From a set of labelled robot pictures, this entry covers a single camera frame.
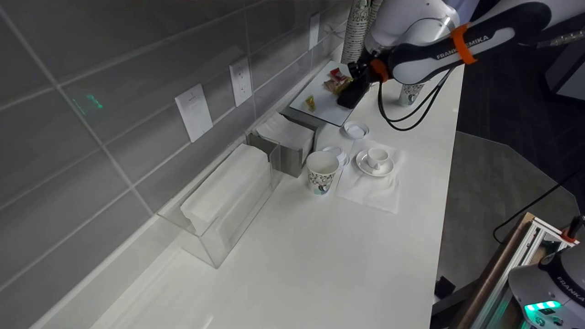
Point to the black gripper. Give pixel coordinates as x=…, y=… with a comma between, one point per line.
x=374, y=68

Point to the gray robot base green light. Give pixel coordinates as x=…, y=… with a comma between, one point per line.
x=550, y=293

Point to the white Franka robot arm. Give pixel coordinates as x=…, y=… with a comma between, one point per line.
x=414, y=24

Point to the small white dish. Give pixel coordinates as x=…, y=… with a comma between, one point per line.
x=356, y=128

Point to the tall patterned paper cup stack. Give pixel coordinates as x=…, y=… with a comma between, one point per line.
x=358, y=30

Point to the yellow packet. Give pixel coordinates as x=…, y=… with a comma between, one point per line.
x=312, y=103

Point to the small clear lid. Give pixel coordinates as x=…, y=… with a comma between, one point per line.
x=340, y=152

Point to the white teacup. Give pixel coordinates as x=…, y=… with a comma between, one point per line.
x=378, y=158

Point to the white napkin stack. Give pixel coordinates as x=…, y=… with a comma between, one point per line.
x=285, y=130

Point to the gray napkin holder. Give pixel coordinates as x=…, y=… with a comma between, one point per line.
x=287, y=159

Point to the white paper napkin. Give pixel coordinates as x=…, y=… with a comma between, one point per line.
x=372, y=194

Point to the white paper towel stack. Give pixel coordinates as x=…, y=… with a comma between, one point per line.
x=226, y=183

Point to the clear acrylic box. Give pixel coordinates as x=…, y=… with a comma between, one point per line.
x=232, y=234

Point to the white metal rack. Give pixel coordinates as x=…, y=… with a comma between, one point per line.
x=539, y=234

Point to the small white wall plate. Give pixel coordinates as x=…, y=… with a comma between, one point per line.
x=314, y=31

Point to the medium white wall plate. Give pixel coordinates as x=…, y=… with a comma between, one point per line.
x=241, y=83

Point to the large white wall plate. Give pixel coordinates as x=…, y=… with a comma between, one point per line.
x=195, y=112

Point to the black floor bracket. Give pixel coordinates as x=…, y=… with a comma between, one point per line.
x=446, y=286

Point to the wooden frame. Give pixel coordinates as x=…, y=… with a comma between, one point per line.
x=495, y=275

